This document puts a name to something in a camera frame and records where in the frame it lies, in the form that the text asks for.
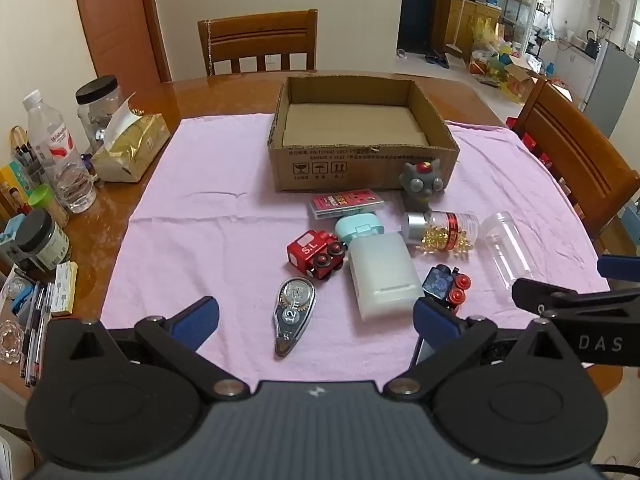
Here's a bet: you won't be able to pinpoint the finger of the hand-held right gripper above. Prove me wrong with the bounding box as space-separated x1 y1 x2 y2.
511 277 615 317
597 255 640 281

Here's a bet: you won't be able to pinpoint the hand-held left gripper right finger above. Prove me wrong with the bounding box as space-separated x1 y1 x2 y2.
382 297 583 403

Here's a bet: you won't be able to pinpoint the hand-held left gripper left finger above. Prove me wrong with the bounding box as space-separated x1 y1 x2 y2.
44 296 251 403

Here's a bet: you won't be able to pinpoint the blue toy train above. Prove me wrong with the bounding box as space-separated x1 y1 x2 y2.
421 265 473 311

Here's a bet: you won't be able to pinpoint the clear plastic jar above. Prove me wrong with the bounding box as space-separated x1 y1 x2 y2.
480 211 543 291

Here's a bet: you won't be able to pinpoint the white translucent plastic box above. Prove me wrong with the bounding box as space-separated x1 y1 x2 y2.
346 232 425 322

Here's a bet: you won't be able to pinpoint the grey correction tape dispenser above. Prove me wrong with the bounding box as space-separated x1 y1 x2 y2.
272 277 317 358

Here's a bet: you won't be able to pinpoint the red toy train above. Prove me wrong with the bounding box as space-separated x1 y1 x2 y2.
286 230 348 281

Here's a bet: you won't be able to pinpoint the cardboard box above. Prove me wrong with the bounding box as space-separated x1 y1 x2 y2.
505 57 546 103
267 76 461 193

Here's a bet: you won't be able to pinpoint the capsule bottle with silver cap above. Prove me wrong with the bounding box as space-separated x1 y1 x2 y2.
402 210 480 257

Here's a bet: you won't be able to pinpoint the pink table cloth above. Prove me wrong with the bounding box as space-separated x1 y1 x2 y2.
100 112 612 391

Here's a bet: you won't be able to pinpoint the teal earbud case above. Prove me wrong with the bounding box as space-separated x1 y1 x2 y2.
334 213 386 246

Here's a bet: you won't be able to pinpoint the wooden chair with curved back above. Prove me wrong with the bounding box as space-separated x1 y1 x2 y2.
512 77 640 256

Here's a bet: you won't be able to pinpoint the grey cat toy figure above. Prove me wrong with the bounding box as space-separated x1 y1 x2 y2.
398 158 443 213

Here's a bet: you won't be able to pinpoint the small yellow white box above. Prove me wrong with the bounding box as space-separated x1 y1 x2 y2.
52 261 79 317

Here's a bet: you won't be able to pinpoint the red card case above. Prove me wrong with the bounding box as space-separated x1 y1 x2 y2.
307 188 386 221

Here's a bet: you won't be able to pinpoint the pens on table edge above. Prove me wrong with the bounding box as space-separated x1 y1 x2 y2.
31 282 55 387

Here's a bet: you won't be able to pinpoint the black pen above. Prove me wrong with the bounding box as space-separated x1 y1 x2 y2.
20 282 41 378

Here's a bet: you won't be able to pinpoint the dark jar with black lid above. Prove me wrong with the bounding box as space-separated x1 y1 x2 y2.
14 208 72 271

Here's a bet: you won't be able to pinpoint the gold tissue pack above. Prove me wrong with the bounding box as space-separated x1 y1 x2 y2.
91 92 172 183

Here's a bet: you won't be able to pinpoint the grey refrigerator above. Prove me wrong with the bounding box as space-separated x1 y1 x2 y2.
582 40 640 136

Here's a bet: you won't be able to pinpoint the clear glass dish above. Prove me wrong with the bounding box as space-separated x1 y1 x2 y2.
0 320 24 364

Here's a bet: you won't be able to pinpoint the green-lidded small container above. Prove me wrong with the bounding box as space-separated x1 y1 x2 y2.
27 183 70 228

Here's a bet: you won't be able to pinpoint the cardboard box on floor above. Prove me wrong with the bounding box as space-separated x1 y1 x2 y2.
505 57 546 103

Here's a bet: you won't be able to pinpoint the clear plastic water bottle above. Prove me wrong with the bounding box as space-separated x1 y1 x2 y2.
22 89 97 213

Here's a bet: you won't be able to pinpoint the colourful printed box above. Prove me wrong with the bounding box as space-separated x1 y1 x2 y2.
0 162 33 221

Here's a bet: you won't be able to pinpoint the glass jar with black lid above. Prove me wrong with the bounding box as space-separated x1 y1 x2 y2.
75 75 126 153

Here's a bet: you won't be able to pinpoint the clear pen pouch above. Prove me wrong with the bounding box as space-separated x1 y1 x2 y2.
10 125 46 191

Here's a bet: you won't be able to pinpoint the pile of colourful toys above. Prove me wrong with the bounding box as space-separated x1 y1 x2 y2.
467 17 516 88

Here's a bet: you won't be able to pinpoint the white water heater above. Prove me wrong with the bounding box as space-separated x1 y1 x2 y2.
597 0 621 28

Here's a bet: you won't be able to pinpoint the wooden cabinet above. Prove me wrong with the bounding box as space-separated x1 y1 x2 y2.
442 0 503 56

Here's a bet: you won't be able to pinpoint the wooden chair with slatted back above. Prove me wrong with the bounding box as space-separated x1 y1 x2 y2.
197 9 318 77

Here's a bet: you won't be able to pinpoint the wooden door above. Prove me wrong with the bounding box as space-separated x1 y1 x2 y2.
70 0 173 83

